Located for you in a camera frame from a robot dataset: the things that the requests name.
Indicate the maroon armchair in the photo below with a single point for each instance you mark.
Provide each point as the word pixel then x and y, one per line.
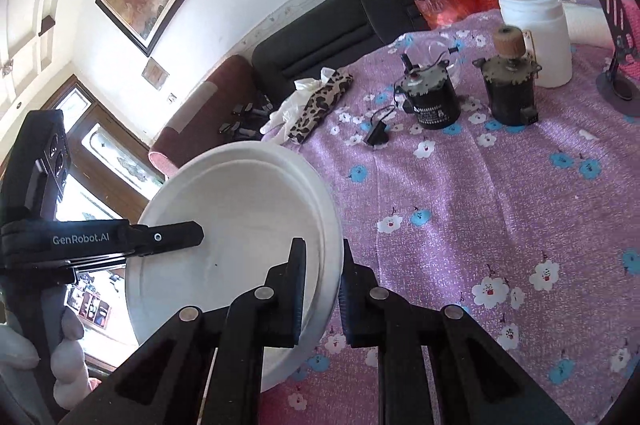
pixel 210 105

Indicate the purple floral tablecloth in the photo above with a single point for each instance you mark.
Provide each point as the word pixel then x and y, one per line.
pixel 475 205

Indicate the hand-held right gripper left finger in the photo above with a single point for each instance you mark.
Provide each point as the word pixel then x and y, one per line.
pixel 290 305

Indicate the person's left hand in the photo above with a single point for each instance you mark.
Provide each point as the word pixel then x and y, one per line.
pixel 70 355

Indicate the white foam bowl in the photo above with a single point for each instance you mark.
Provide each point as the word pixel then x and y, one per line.
pixel 240 215
pixel 332 235

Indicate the black electric motor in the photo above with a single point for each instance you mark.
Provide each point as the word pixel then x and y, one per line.
pixel 430 105

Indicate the red plastic bag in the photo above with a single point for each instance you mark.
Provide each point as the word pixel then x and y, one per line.
pixel 450 5

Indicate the small framed wall notice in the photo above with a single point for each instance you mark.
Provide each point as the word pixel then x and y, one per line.
pixel 155 74

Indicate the black leather sofa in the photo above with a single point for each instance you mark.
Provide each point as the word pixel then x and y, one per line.
pixel 325 35

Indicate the white gloves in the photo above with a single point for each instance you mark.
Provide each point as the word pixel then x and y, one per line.
pixel 287 107

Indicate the white paper roll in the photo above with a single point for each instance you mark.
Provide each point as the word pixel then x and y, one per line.
pixel 587 22

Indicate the black motor with brown spool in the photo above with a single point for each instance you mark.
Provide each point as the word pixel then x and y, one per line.
pixel 510 95

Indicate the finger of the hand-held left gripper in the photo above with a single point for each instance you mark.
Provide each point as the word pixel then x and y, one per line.
pixel 170 237

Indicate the leopard print cloth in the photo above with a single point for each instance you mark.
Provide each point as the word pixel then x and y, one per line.
pixel 320 105

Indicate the small black adapter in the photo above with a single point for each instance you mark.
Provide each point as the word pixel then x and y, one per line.
pixel 377 135

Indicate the black phone stand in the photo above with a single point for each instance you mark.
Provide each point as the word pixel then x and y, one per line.
pixel 612 5

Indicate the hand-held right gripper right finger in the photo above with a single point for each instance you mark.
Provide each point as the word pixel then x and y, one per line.
pixel 350 310

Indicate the white plastic jar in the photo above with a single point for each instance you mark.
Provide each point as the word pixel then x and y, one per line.
pixel 535 35

